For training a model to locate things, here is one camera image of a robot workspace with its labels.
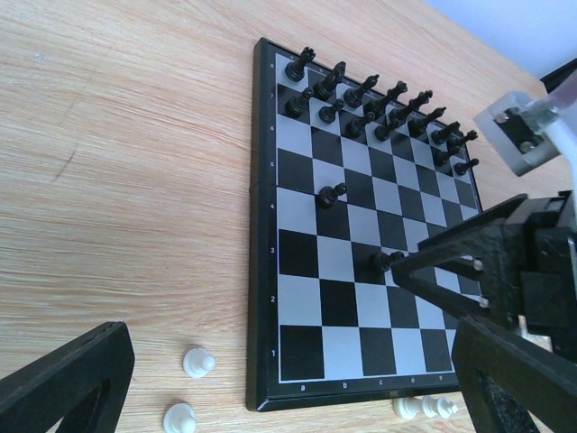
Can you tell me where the black and silver chessboard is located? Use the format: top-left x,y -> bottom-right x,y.
246,39 -> 481,411

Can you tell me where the black knight b8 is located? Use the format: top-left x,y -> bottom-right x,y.
313,61 -> 346,101

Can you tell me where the black bishop c8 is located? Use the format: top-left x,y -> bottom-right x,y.
343,74 -> 380,108

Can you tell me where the black king e8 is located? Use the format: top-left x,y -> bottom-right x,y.
389,89 -> 434,126

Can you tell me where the black bishop f8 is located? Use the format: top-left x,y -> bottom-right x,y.
408,106 -> 446,138

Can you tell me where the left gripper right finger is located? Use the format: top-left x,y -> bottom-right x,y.
452,316 -> 576,432

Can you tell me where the black rook corner a8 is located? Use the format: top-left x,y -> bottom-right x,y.
285,47 -> 316,82

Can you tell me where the black pawn c7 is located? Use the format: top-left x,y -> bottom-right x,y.
345,112 -> 375,138

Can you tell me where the black pawn h7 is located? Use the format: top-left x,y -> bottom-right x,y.
453,158 -> 480,176

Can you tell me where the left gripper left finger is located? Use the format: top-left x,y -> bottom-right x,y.
1,322 -> 135,432

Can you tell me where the black queen d8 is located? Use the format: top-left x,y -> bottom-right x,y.
363,81 -> 408,119

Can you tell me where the white pawn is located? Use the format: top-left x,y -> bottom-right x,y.
182,346 -> 216,379
163,403 -> 197,433

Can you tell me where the black pawn g7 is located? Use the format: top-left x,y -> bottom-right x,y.
433,146 -> 461,167

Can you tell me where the white pawn left upper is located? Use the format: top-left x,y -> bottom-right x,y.
182,346 -> 216,379

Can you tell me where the black pawn a7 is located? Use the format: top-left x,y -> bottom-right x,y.
285,88 -> 314,118

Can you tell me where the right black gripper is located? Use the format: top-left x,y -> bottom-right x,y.
390,191 -> 576,352

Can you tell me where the white pawn left lower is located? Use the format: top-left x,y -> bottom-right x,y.
163,403 -> 197,433

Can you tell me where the black rook h8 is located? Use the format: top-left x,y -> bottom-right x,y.
446,130 -> 478,152

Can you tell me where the black pawn d7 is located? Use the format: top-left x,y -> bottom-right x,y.
373,119 -> 400,142

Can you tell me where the black knight g8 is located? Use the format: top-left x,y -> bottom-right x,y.
430,121 -> 461,145

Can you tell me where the black pawn b7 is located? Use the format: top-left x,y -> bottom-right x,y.
318,98 -> 344,124

